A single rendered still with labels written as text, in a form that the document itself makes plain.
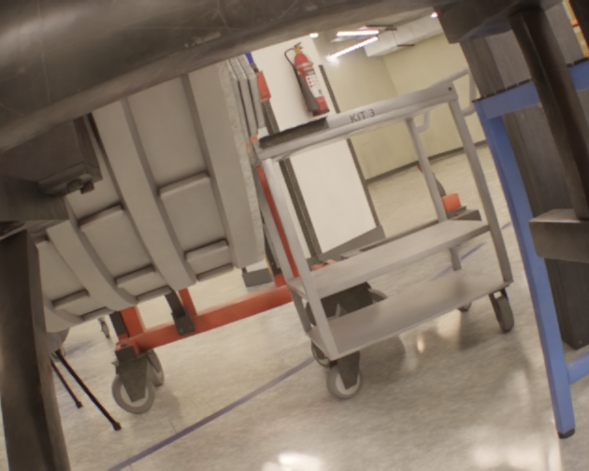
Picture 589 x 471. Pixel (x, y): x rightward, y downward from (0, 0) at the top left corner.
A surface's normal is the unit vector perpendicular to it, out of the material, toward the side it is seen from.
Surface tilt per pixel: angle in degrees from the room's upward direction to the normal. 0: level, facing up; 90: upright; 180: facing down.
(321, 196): 90
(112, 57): 90
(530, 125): 90
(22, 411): 43
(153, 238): 149
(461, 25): 90
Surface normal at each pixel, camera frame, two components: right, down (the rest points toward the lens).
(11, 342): -0.14, -0.68
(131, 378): 0.47, -0.11
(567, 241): -0.93, 0.33
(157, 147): 0.34, 0.69
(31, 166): 0.14, 0.01
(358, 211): 0.71, -0.20
